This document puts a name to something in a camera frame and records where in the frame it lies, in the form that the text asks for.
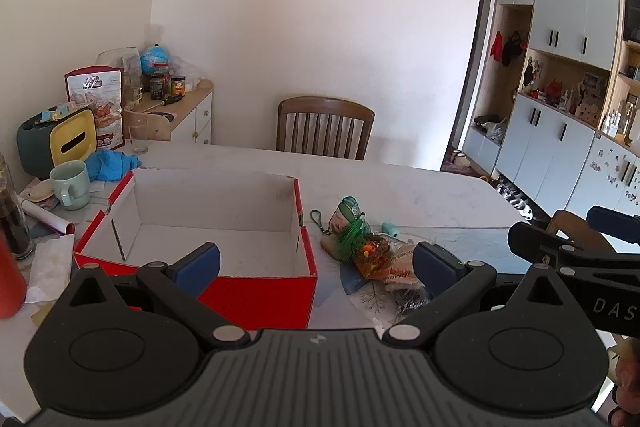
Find clear plastic bag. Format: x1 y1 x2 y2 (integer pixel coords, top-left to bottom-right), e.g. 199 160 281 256
172 57 202 92

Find small wooden dish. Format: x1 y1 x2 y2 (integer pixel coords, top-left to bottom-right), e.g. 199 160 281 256
20 179 56 208

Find clear glass cup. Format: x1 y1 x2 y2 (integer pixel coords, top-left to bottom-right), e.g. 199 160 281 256
129 119 150 156

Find glass bottle with dark liquid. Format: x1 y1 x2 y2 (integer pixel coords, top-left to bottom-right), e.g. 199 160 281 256
0 152 36 260

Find pile of shoes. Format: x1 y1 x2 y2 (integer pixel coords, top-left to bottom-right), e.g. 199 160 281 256
492 179 537 221

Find large clear plastic wrap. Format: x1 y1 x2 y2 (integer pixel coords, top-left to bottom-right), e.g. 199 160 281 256
97 48 143 108

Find red bottle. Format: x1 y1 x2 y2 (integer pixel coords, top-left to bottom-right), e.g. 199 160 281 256
0 232 27 320

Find blue gloves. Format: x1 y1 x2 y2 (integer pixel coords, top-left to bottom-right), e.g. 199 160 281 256
85 149 143 183

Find blue globe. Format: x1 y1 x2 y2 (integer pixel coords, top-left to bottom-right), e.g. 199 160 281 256
139 45 173 76

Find green plush keychain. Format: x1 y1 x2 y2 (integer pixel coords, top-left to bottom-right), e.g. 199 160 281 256
310 197 372 264

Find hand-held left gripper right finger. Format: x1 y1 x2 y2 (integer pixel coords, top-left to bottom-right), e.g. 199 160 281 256
382 242 596 350

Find red white snack bag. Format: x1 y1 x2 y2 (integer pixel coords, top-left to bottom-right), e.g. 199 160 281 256
64 66 125 152

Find red cardboard box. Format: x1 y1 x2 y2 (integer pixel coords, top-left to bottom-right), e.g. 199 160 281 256
73 168 318 330

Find brown printed snack packet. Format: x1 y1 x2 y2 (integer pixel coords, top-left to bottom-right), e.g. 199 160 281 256
371 246 426 289

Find yellow green tissue box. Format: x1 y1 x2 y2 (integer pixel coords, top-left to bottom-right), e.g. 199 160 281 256
16 107 97 180

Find mint green mug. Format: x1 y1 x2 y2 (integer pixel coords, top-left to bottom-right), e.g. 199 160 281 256
49 160 92 211

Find grey blue pouch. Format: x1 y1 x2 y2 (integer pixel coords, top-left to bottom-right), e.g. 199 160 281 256
340 263 374 294

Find white cabinet with wooden top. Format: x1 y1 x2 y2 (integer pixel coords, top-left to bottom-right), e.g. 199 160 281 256
122 79 214 146

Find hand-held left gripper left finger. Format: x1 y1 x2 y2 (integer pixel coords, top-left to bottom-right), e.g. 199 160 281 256
50 243 251 350

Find person's right hand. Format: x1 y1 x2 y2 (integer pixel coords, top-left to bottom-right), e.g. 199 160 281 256
607 342 640 427

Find white wooden wall cabinet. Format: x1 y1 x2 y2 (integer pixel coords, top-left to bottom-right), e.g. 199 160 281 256
492 0 640 220

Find white paper sheet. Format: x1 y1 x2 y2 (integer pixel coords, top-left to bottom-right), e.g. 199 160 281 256
25 234 76 304

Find wooden chair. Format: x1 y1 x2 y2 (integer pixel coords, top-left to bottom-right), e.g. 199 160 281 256
276 96 376 162
546 209 617 253

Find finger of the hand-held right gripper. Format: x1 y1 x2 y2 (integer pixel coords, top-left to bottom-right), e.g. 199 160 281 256
507 222 640 276
587 206 640 253

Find white paper roll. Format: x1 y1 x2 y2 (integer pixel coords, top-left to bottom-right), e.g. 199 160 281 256
20 196 76 236

